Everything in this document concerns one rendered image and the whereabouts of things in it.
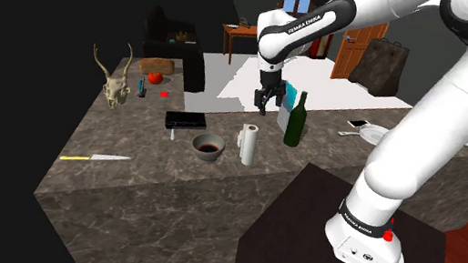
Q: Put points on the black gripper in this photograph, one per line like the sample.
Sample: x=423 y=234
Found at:
x=271 y=81

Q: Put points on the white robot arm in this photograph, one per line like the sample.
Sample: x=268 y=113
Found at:
x=413 y=136

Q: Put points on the teal and white book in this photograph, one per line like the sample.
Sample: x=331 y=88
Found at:
x=290 y=96

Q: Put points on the green wine bottle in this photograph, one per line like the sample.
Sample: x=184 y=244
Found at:
x=295 y=125

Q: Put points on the white paper towel roll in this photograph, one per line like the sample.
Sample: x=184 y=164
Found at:
x=248 y=145

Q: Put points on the brown wooden side table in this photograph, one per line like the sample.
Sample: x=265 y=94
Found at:
x=239 y=30

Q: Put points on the grey bowl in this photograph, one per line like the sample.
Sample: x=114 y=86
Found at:
x=209 y=148

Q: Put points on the black armchair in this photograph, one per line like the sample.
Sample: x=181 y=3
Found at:
x=193 y=69

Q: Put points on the flat black box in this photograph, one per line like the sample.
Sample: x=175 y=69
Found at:
x=185 y=120

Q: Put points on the white phone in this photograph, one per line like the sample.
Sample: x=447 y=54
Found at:
x=358 y=123

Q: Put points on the orange wooden door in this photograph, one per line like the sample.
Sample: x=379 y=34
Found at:
x=354 y=51

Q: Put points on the small white stick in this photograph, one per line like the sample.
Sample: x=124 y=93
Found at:
x=172 y=134

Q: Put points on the small red block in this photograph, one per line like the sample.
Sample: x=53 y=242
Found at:
x=164 y=94

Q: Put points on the white plate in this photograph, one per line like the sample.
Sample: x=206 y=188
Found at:
x=373 y=133

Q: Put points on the brown bag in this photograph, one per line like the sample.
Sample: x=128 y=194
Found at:
x=380 y=68

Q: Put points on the red tomato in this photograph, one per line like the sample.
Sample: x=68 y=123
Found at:
x=155 y=78

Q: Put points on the brown bread loaf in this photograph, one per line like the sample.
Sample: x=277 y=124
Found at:
x=157 y=66

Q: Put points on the dark robot stand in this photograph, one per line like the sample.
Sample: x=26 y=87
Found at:
x=282 y=232

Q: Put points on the antlered animal skull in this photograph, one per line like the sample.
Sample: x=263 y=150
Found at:
x=116 y=91

